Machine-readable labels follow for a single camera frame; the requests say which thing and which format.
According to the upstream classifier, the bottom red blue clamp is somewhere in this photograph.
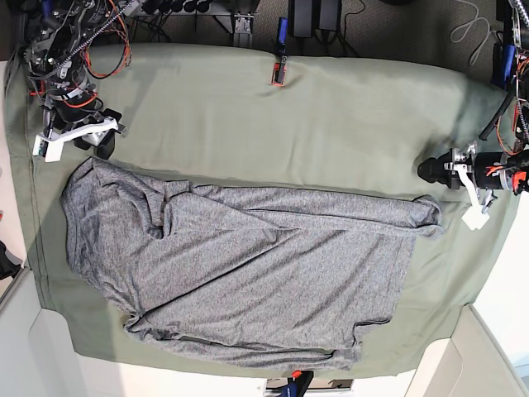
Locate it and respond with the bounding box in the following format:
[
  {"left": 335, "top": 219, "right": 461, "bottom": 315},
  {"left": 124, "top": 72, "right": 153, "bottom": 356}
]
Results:
[{"left": 279, "top": 371, "right": 314, "bottom": 397}]

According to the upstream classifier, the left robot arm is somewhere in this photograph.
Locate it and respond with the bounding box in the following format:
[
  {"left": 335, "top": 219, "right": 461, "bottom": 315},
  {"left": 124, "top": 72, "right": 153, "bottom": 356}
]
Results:
[{"left": 417, "top": 1, "right": 528, "bottom": 195}]

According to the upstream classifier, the black power adapter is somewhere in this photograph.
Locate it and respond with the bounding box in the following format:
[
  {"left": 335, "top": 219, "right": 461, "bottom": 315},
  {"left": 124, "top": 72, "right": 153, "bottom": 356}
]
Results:
[{"left": 288, "top": 0, "right": 342, "bottom": 38}]

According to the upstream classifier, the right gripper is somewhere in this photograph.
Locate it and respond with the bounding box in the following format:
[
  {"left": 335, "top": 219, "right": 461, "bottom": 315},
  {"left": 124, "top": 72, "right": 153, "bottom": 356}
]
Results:
[{"left": 43, "top": 88, "right": 122, "bottom": 160}]

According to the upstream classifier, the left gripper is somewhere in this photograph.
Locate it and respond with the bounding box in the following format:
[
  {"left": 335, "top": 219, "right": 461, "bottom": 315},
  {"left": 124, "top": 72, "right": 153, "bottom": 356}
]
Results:
[{"left": 417, "top": 149, "right": 528, "bottom": 195}]

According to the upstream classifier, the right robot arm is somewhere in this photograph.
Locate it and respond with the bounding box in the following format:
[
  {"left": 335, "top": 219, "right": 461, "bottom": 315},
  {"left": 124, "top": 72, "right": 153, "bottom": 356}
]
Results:
[{"left": 23, "top": 1, "right": 131, "bottom": 162}]

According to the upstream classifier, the top centre red clamp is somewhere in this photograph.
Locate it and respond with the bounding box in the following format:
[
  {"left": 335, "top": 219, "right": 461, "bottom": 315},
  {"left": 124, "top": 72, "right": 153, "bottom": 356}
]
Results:
[{"left": 271, "top": 17, "right": 288, "bottom": 87}]

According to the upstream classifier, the grey heathered T-shirt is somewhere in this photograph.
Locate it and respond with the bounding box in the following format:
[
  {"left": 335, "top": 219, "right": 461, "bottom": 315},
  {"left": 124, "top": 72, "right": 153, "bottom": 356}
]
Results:
[{"left": 60, "top": 159, "right": 444, "bottom": 371}]

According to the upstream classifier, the white looped cable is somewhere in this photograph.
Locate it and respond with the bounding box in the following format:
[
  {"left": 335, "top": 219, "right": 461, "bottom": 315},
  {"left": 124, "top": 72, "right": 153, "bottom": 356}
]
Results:
[{"left": 449, "top": 0, "right": 497, "bottom": 65}]

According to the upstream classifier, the aluminium frame bracket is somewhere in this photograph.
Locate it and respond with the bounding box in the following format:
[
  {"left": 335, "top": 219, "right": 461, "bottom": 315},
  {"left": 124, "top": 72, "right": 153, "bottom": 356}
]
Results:
[{"left": 232, "top": 14, "right": 255, "bottom": 49}]

